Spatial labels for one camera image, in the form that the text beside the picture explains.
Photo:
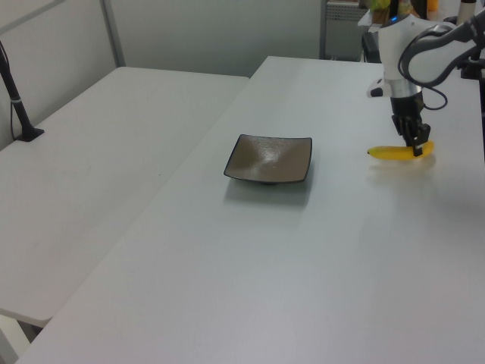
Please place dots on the yellow banana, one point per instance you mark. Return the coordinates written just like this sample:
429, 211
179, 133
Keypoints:
394, 152

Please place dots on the black clamp bracket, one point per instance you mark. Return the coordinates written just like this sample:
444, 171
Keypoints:
471, 68

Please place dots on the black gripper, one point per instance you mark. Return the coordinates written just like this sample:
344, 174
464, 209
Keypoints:
407, 108

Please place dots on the grey perforated metal cabinet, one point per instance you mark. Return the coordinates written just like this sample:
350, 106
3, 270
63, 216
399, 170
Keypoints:
341, 26

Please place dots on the colourful packaged items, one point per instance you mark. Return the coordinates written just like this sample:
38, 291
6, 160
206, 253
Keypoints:
380, 9

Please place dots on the black chair back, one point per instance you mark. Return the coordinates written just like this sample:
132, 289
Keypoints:
370, 47

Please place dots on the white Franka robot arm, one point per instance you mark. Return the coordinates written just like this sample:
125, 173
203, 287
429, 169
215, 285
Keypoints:
394, 45

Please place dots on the orange bottle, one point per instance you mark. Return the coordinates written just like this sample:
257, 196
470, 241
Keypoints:
432, 4

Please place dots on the black pole with base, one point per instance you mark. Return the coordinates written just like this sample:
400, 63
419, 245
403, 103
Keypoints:
16, 102

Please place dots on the square brown ceramic plate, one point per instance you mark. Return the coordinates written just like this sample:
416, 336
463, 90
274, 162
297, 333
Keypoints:
269, 159

